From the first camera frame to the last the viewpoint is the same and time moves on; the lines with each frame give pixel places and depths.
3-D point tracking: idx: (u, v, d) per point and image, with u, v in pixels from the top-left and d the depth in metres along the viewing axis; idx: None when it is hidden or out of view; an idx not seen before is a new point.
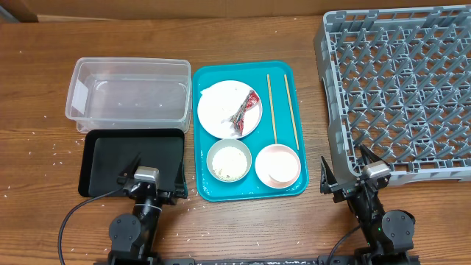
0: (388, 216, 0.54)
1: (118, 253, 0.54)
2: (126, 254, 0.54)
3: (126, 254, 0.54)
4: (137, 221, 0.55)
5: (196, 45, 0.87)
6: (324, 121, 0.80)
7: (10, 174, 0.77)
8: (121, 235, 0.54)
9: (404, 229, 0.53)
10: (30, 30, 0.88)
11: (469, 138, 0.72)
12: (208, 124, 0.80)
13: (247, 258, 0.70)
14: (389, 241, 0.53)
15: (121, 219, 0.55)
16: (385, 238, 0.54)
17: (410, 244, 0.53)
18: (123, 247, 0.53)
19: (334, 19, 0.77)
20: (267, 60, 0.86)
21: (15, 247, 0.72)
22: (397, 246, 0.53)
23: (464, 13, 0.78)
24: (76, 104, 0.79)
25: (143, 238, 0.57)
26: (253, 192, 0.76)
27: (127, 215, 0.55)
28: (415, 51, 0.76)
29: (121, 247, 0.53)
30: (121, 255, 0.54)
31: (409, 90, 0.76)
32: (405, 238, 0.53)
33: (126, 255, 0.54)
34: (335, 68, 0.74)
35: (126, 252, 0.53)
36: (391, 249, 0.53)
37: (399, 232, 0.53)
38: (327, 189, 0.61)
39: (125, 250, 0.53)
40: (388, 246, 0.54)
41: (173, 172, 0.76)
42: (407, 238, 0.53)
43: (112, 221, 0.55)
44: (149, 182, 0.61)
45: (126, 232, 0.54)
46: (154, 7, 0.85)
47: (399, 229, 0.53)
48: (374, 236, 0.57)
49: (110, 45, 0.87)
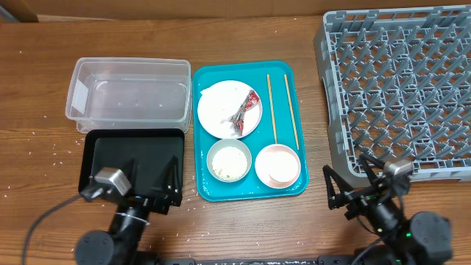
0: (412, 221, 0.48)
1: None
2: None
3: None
4: (110, 240, 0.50)
5: (196, 45, 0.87)
6: (324, 121, 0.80)
7: (10, 174, 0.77)
8: (90, 256, 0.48)
9: (439, 232, 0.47)
10: (31, 30, 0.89)
11: (469, 138, 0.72)
12: (208, 124, 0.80)
13: (247, 258, 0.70)
14: (424, 246, 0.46)
15: (88, 238, 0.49)
16: (417, 245, 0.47)
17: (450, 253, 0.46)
18: None
19: (334, 19, 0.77)
20: (267, 60, 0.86)
21: (15, 247, 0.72)
22: (431, 254, 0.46)
23: (464, 13, 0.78)
24: (76, 104, 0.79)
25: (118, 256, 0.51)
26: (253, 192, 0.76)
27: (98, 233, 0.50)
28: (415, 51, 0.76)
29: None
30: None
31: (409, 90, 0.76)
32: (440, 244, 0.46)
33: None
34: (335, 68, 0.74)
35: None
36: (427, 258, 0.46)
37: (432, 237, 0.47)
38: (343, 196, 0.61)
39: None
40: (421, 255, 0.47)
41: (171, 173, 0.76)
42: (442, 244, 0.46)
43: (79, 241, 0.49)
44: (109, 187, 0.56)
45: (96, 251, 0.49)
46: (154, 7, 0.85)
47: (433, 232, 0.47)
48: (403, 249, 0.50)
49: (110, 45, 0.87)
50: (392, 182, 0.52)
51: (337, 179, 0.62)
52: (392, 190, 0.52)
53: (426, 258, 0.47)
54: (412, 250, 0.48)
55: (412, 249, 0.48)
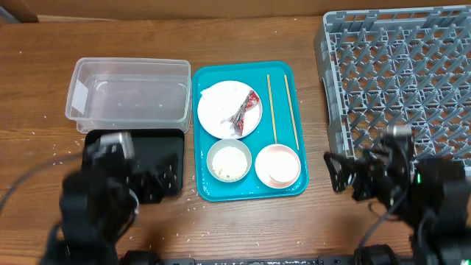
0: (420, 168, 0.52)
1: (71, 210, 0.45)
2: (82, 208, 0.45)
3: (82, 208, 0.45)
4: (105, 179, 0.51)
5: (196, 45, 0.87)
6: (324, 121, 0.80)
7: (10, 174, 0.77)
8: (78, 185, 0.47)
9: (451, 171, 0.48)
10: (31, 30, 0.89)
11: (469, 138, 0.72)
12: (208, 124, 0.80)
13: (247, 257, 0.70)
14: (441, 185, 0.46)
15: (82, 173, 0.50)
16: (433, 187, 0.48)
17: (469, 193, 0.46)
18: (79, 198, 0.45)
19: (334, 19, 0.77)
20: (267, 60, 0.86)
21: (15, 247, 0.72)
22: (449, 191, 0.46)
23: (464, 13, 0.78)
24: (76, 104, 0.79)
25: (105, 200, 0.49)
26: (253, 192, 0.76)
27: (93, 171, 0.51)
28: (415, 51, 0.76)
29: (75, 199, 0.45)
30: (73, 213, 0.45)
31: (409, 90, 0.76)
32: (455, 178, 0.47)
33: (82, 212, 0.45)
34: (335, 69, 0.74)
35: (83, 203, 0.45)
36: (446, 196, 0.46)
37: (445, 174, 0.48)
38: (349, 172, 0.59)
39: (80, 204, 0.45)
40: (436, 196, 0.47)
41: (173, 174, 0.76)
42: (458, 181, 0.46)
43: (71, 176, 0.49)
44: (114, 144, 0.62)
45: (86, 185, 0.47)
46: (154, 7, 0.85)
47: (444, 171, 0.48)
48: (420, 204, 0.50)
49: (110, 45, 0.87)
50: (395, 142, 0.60)
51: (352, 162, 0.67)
52: (395, 147, 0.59)
53: (446, 197, 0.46)
54: (431, 196, 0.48)
55: (430, 196, 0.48)
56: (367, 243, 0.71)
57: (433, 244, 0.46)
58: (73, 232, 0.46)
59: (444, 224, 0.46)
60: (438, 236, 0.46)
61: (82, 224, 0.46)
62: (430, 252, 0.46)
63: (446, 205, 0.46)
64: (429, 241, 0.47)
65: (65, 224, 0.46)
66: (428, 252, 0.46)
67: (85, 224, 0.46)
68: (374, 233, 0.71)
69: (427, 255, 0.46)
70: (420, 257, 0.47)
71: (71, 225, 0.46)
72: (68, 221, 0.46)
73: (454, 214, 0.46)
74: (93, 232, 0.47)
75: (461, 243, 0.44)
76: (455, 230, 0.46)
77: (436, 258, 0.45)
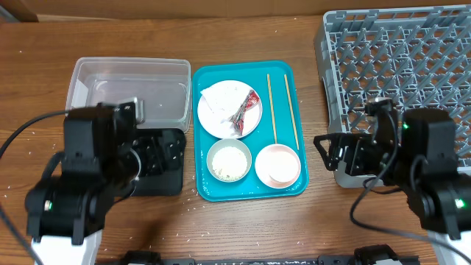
0: (402, 119, 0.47)
1: (76, 136, 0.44)
2: (87, 132, 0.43)
3: (87, 133, 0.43)
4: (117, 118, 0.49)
5: (196, 45, 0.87)
6: (324, 121, 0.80)
7: (10, 174, 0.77)
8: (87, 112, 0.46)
9: (436, 115, 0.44)
10: (31, 30, 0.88)
11: (469, 138, 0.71)
12: (208, 124, 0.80)
13: (247, 258, 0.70)
14: (425, 124, 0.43)
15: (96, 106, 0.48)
16: (417, 129, 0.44)
17: (454, 131, 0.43)
18: (83, 123, 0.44)
19: (334, 19, 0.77)
20: (267, 60, 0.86)
21: (15, 247, 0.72)
22: (435, 129, 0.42)
23: (465, 13, 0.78)
24: (76, 104, 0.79)
25: (110, 136, 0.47)
26: (253, 192, 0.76)
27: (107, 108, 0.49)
28: (415, 51, 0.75)
29: (81, 124, 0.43)
30: (79, 139, 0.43)
31: (409, 90, 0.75)
32: (439, 118, 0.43)
33: (86, 138, 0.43)
34: (335, 68, 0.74)
35: (88, 126, 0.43)
36: (431, 135, 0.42)
37: (431, 117, 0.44)
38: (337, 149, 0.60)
39: (85, 129, 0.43)
40: (423, 135, 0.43)
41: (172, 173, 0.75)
42: (444, 121, 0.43)
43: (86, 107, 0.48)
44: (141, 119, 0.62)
45: (95, 113, 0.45)
46: (154, 7, 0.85)
47: (430, 115, 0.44)
48: (409, 151, 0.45)
49: (110, 45, 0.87)
50: (385, 109, 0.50)
51: (329, 135, 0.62)
52: (379, 115, 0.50)
53: (431, 136, 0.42)
54: (418, 140, 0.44)
55: (416, 142, 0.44)
56: (367, 243, 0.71)
57: (427, 188, 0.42)
58: (75, 162, 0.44)
59: (436, 166, 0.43)
60: (431, 180, 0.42)
61: (84, 152, 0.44)
62: (425, 196, 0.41)
63: (433, 145, 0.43)
64: (422, 185, 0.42)
65: (68, 151, 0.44)
66: (423, 195, 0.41)
67: (88, 152, 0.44)
68: (374, 233, 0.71)
69: (422, 199, 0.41)
70: (415, 203, 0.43)
71: (73, 152, 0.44)
72: (71, 146, 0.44)
73: (443, 154, 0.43)
74: (93, 162, 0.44)
75: (456, 185, 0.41)
76: (447, 172, 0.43)
77: (431, 201, 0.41)
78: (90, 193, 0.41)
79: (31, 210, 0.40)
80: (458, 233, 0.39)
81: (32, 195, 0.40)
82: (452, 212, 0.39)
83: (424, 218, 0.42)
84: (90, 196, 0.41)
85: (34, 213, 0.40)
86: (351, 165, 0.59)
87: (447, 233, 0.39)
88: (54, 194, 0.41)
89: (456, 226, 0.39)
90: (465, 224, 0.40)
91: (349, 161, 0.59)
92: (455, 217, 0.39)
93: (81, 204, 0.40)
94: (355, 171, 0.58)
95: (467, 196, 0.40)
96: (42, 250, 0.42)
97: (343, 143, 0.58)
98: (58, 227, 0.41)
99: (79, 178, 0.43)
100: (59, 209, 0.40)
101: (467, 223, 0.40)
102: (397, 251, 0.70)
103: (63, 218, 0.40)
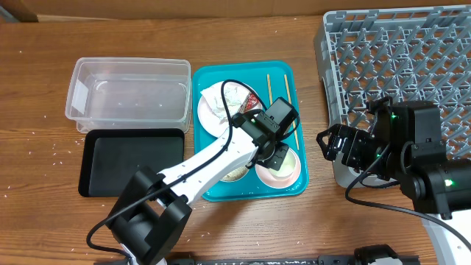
0: (391, 110, 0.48)
1: (275, 110, 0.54)
2: (285, 111, 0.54)
3: (285, 111, 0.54)
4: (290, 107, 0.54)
5: (196, 45, 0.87)
6: (324, 121, 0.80)
7: (10, 174, 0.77)
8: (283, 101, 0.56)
9: (422, 104, 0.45)
10: (31, 30, 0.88)
11: (469, 138, 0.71)
12: (208, 123, 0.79)
13: (247, 257, 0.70)
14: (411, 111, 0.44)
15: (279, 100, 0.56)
16: (407, 117, 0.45)
17: (438, 117, 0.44)
18: (282, 107, 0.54)
19: (334, 19, 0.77)
20: (267, 60, 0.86)
21: (15, 247, 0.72)
22: (421, 115, 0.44)
23: (464, 13, 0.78)
24: (76, 104, 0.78)
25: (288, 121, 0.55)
26: (253, 192, 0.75)
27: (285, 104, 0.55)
28: (415, 51, 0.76)
29: (286, 104, 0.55)
30: (280, 111, 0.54)
31: (409, 90, 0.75)
32: (425, 105, 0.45)
33: (282, 113, 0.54)
34: (335, 68, 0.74)
35: (288, 109, 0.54)
36: (417, 121, 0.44)
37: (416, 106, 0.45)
38: (335, 140, 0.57)
39: (285, 109, 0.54)
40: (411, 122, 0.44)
41: None
42: (427, 107, 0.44)
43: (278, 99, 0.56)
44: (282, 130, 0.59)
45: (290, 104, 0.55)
46: (154, 7, 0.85)
47: (416, 104, 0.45)
48: (403, 140, 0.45)
49: (110, 45, 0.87)
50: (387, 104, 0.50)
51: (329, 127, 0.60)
52: (380, 112, 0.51)
53: (417, 121, 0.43)
54: (408, 127, 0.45)
55: (405, 129, 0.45)
56: (367, 243, 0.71)
57: (418, 171, 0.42)
58: (267, 120, 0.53)
59: (425, 150, 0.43)
60: (422, 164, 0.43)
61: (276, 118, 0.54)
62: (416, 178, 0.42)
63: (420, 129, 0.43)
64: (413, 168, 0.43)
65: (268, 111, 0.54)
66: (414, 177, 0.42)
67: (278, 119, 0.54)
68: (374, 233, 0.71)
69: (413, 180, 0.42)
70: (405, 187, 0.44)
71: (269, 114, 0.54)
72: (270, 110, 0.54)
73: (430, 140, 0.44)
74: (277, 126, 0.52)
75: (446, 168, 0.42)
76: (436, 156, 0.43)
77: (422, 183, 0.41)
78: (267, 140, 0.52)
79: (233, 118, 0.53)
80: (450, 213, 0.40)
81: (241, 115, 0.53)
82: (442, 191, 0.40)
83: (415, 201, 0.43)
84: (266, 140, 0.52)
85: (242, 119, 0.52)
86: (347, 157, 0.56)
87: (438, 213, 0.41)
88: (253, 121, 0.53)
89: (446, 204, 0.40)
90: (455, 203, 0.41)
91: (345, 152, 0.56)
92: (446, 196, 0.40)
93: (259, 141, 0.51)
94: (349, 163, 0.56)
95: (457, 176, 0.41)
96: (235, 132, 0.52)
97: (342, 132, 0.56)
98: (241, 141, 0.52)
99: (261, 129, 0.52)
100: (257, 129, 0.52)
101: (458, 202, 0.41)
102: (398, 251, 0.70)
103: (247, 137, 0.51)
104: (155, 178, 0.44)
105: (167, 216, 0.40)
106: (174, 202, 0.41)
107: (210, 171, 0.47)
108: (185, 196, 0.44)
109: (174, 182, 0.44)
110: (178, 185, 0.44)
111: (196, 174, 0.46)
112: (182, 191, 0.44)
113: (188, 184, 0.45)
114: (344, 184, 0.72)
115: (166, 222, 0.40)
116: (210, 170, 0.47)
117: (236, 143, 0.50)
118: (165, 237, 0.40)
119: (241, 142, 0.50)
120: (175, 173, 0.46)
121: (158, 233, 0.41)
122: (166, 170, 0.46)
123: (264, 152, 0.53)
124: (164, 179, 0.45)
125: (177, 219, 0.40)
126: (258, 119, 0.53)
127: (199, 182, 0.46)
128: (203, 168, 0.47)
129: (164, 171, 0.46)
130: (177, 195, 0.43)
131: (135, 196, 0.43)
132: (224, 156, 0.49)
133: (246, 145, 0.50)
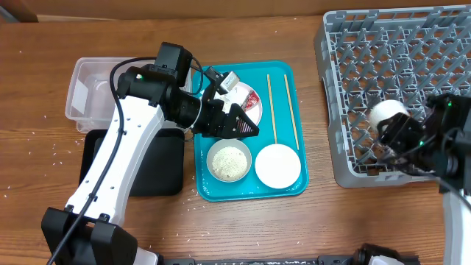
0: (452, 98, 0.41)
1: (167, 55, 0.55)
2: (175, 55, 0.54)
3: (175, 53, 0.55)
4: (177, 49, 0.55)
5: (196, 45, 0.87)
6: (324, 121, 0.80)
7: (9, 174, 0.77)
8: (167, 51, 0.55)
9: None
10: (31, 30, 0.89)
11: None
12: None
13: (247, 258, 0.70)
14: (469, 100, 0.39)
15: (163, 48, 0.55)
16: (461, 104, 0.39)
17: None
18: (170, 53, 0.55)
19: (334, 19, 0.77)
20: (267, 60, 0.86)
21: (15, 247, 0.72)
22: None
23: (465, 13, 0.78)
24: (76, 104, 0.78)
25: (181, 66, 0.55)
26: (253, 192, 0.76)
27: (172, 45, 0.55)
28: (415, 51, 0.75)
29: (174, 47, 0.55)
30: (169, 57, 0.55)
31: (409, 90, 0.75)
32: None
33: (173, 56, 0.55)
34: (335, 68, 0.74)
35: (177, 50, 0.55)
36: None
37: None
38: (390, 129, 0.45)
39: (174, 51, 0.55)
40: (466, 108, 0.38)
41: (174, 184, 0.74)
42: None
43: (160, 47, 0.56)
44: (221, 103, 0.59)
45: (186, 54, 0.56)
46: (154, 7, 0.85)
47: None
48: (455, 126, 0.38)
49: (110, 45, 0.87)
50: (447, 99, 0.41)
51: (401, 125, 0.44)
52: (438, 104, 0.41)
53: None
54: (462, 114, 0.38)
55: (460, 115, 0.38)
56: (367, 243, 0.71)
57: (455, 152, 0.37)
58: (160, 71, 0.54)
59: None
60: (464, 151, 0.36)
61: (168, 65, 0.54)
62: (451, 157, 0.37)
63: None
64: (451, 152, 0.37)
65: (156, 64, 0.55)
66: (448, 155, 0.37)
67: (172, 65, 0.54)
68: (374, 233, 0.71)
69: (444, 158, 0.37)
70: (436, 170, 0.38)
71: (160, 64, 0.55)
72: (160, 59, 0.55)
73: None
74: (174, 72, 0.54)
75: None
76: None
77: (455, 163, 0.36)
78: (168, 85, 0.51)
79: (126, 79, 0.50)
80: None
81: (129, 71, 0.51)
82: None
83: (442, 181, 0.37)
84: (167, 84, 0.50)
85: (127, 81, 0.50)
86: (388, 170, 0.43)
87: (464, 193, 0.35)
88: (145, 73, 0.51)
89: None
90: None
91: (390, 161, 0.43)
92: None
93: (161, 89, 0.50)
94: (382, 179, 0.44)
95: None
96: (125, 104, 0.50)
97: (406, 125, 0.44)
98: (140, 94, 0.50)
99: (154, 77, 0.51)
100: (146, 82, 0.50)
101: None
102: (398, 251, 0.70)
103: (147, 90, 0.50)
104: (63, 216, 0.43)
105: (98, 240, 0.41)
106: (96, 226, 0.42)
107: (115, 168, 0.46)
108: (104, 213, 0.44)
109: (85, 206, 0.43)
110: (92, 207, 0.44)
111: (103, 182, 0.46)
112: (99, 210, 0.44)
113: (100, 199, 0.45)
114: (342, 183, 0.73)
115: (98, 246, 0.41)
116: (116, 167, 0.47)
117: (132, 121, 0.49)
118: (110, 255, 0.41)
119: (135, 113, 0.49)
120: (82, 197, 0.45)
121: (100, 258, 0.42)
122: (73, 199, 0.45)
123: (171, 101, 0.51)
124: (73, 209, 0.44)
125: (107, 241, 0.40)
126: (146, 74, 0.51)
127: (111, 188, 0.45)
128: (108, 173, 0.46)
129: (71, 201, 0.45)
130: (96, 217, 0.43)
131: (57, 238, 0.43)
132: (124, 141, 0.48)
133: (143, 119, 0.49)
